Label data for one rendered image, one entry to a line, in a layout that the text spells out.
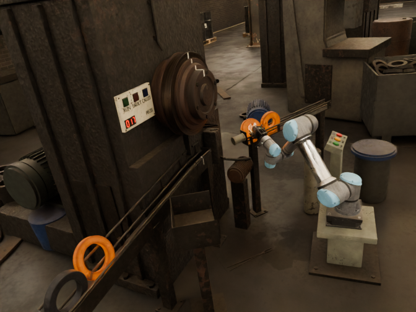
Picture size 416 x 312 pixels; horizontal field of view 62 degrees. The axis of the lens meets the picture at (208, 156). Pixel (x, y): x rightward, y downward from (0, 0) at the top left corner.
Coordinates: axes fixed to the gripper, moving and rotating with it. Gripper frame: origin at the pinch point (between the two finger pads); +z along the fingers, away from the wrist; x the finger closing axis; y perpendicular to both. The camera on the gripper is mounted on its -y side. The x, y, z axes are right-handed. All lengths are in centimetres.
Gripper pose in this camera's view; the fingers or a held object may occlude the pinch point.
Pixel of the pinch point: (249, 127)
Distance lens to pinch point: 251.4
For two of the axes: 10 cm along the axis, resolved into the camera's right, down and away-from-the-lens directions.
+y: 0.2, -7.8, -6.2
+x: -9.2, 2.4, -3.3
